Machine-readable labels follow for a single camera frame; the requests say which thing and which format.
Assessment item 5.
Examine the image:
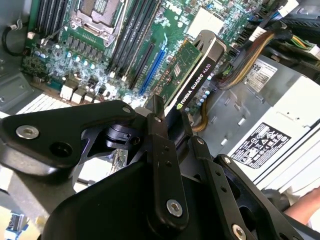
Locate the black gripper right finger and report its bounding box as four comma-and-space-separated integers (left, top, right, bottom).
181, 111, 305, 240

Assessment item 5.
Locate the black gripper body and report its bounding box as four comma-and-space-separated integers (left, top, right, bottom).
39, 120, 227, 240

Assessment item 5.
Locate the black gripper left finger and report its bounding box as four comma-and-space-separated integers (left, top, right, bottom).
0, 94, 190, 232

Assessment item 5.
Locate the Nvidia Quadro graphics card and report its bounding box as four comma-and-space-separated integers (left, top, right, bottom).
156, 29, 228, 131

